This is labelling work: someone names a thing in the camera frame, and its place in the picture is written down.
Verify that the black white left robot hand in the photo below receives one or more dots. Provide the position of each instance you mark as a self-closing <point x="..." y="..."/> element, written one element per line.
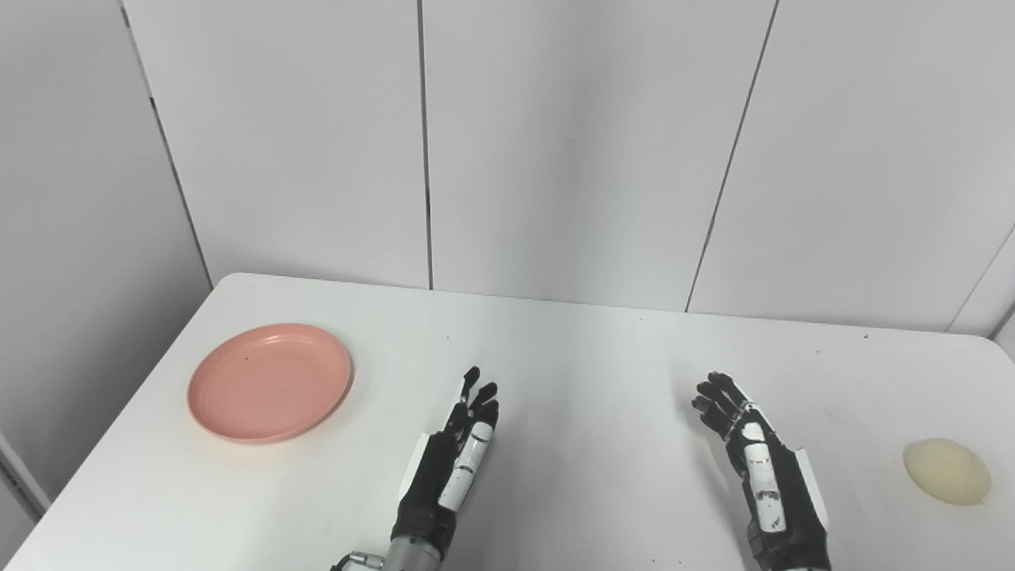
<point x="432" y="484"/>

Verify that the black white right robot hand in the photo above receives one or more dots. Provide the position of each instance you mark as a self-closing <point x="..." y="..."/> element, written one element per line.
<point x="781" y="500"/>

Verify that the pale yellow steamed bun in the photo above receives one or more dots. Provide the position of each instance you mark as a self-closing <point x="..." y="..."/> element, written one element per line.
<point x="947" y="472"/>

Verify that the pink round plate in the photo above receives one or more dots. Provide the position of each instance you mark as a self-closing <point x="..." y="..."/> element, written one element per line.
<point x="270" y="382"/>

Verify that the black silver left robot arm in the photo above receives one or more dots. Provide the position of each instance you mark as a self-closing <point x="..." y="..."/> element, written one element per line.
<point x="412" y="555"/>

